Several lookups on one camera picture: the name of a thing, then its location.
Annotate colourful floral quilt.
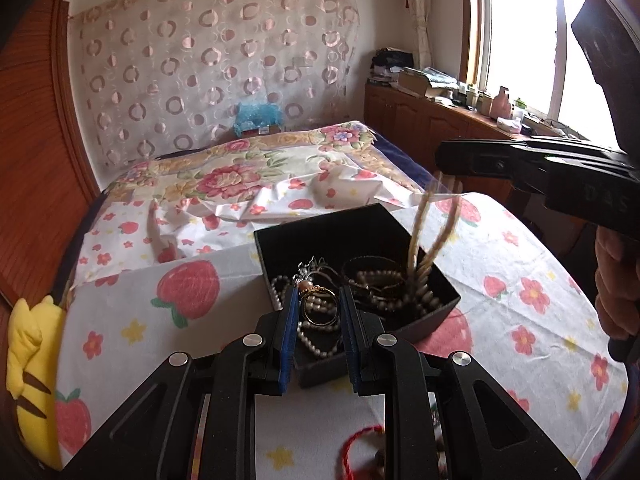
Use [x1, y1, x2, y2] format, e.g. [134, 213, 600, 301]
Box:
[74, 122, 423, 285]

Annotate silver flower hair pins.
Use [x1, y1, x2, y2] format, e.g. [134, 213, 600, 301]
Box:
[293, 257, 332, 284]

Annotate black jewelry box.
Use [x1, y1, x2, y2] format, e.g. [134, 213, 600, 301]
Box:
[255, 204, 460, 388]

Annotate red string bracelet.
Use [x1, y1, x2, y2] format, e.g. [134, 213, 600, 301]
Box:
[339, 424, 388, 480]

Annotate blue plush toy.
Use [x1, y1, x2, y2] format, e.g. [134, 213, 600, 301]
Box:
[233, 103, 283, 138]

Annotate yellow plush toy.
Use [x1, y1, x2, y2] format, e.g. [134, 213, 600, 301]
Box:
[6, 295, 65, 470]

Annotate gold ring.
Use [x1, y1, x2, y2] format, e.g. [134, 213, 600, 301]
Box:
[299, 284, 342, 328]

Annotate pearl bead necklace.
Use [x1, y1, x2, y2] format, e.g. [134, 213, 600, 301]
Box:
[406, 184, 462, 311]

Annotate pink circle lace curtain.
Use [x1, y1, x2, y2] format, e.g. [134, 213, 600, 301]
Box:
[70, 0, 359, 172]

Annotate right hand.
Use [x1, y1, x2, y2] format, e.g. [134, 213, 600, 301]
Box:
[594, 226, 640, 340]

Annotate window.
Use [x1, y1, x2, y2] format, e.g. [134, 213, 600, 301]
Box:
[461, 0, 617, 148]

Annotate pink bottle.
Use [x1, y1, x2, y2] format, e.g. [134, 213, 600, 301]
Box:
[489, 86, 512, 120]

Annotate white floral bed sheet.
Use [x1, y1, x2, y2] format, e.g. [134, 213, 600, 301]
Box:
[55, 193, 638, 479]

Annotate wooden side cabinet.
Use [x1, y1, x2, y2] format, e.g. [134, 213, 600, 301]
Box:
[363, 82, 586, 245]

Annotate pile of dark clothes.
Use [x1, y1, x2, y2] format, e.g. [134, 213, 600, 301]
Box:
[368, 48, 414, 87]

